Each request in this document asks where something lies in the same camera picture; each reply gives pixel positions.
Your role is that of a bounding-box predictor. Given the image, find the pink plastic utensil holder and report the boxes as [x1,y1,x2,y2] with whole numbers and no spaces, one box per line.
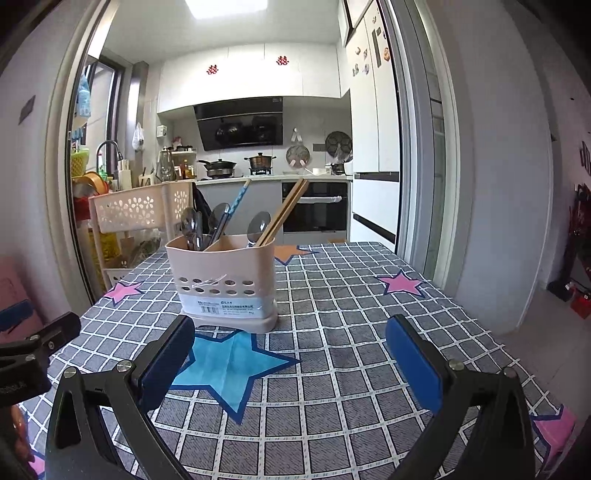
[165,235,277,334]

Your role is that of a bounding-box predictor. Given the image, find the grey checked star tablecloth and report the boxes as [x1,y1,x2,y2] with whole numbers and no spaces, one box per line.
[18,241,578,480]

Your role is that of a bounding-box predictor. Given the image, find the black built-in oven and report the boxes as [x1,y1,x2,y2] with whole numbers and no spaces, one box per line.
[283,181,349,233]

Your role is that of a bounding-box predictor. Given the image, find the black range hood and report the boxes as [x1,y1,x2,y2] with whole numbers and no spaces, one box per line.
[193,96,283,151]

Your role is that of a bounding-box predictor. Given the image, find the pink plastic stool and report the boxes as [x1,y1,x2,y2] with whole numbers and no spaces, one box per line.
[0,257,43,344]

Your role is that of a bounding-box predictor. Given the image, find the steel cooking pot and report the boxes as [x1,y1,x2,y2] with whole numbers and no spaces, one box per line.
[245,152,276,175]

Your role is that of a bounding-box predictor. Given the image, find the black handled steel spoon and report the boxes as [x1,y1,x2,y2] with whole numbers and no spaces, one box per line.
[181,207,204,251]

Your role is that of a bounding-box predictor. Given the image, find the kitchen faucet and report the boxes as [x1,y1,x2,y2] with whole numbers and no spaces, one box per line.
[95,140,124,174]

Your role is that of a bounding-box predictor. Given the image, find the blue patterned chopstick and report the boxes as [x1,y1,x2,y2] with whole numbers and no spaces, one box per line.
[211,179,252,243]

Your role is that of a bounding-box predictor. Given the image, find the white refrigerator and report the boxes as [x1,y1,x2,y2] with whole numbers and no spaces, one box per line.
[346,1,401,251]

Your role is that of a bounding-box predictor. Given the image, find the orange dotted chopstick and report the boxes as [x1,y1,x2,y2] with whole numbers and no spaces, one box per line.
[204,178,306,252]

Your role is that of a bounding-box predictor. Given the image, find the brown wooden chopstick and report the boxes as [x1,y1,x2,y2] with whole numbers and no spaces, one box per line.
[256,178,308,247]

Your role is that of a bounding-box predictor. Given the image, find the white upper cabinets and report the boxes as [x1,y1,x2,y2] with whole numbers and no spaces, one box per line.
[157,43,345,113]

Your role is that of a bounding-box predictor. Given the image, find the black wok on stove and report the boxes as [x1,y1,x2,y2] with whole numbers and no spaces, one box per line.
[197,159,235,179]

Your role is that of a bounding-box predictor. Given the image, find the beige perforated storage cart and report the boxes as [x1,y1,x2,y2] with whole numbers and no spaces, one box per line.
[88,180,193,290]

